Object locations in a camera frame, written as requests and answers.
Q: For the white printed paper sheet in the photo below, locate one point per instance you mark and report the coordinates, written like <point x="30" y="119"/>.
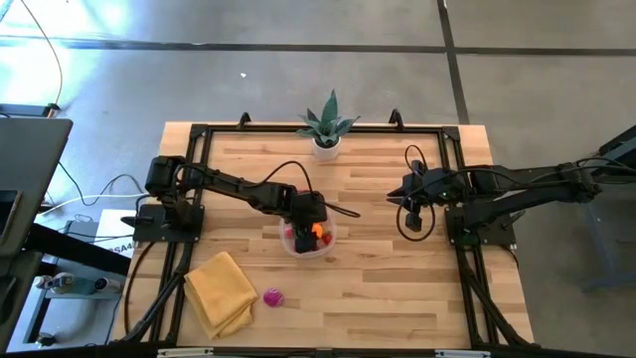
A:
<point x="113" y="238"/>

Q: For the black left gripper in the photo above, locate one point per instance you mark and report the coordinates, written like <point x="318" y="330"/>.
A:
<point x="308" y="208"/>

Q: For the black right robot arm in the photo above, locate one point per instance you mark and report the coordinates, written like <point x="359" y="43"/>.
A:
<point x="522" y="191"/>

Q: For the red toy strawberry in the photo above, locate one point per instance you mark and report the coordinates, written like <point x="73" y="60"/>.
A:
<point x="326" y="239"/>

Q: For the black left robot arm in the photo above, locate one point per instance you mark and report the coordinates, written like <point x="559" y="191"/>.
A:
<point x="238" y="188"/>

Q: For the black caster wheel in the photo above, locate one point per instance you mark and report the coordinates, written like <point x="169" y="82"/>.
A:
<point x="46" y="339"/>

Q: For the teal bottle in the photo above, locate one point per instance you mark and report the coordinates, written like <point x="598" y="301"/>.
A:
<point x="79" y="284"/>

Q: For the clear plastic tupperware container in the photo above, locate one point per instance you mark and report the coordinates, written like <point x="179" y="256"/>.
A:
<point x="285" y="244"/>

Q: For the orange toy fruit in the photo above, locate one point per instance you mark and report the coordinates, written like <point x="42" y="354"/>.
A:
<point x="317" y="230"/>

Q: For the black desk crossbar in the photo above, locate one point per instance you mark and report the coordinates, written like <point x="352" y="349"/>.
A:
<point x="74" y="248"/>

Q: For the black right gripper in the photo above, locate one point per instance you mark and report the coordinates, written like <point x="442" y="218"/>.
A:
<point x="432" y="189"/>

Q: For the black frame clamp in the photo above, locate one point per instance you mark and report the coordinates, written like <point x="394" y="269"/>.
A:
<point x="243" y="119"/>
<point x="396" y="118"/>

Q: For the blue-grey metal table frame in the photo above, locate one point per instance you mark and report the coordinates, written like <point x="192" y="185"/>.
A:
<point x="596" y="248"/>

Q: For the black aluminium table frame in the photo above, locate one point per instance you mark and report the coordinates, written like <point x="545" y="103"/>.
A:
<point x="248" y="130"/>

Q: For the purple striped toy onion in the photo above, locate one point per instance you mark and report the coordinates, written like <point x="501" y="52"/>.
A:
<point x="273" y="297"/>

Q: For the white label strip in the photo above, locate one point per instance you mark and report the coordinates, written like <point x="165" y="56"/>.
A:
<point x="186" y="352"/>
<point x="462" y="353"/>

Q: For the grey desk top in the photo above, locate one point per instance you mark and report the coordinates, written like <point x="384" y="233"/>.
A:
<point x="30" y="164"/>

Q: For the snake plant in white pot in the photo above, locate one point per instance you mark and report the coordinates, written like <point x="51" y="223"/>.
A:
<point x="326" y="129"/>

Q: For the yellow folded cloth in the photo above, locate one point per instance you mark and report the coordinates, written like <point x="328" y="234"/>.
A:
<point x="221" y="296"/>

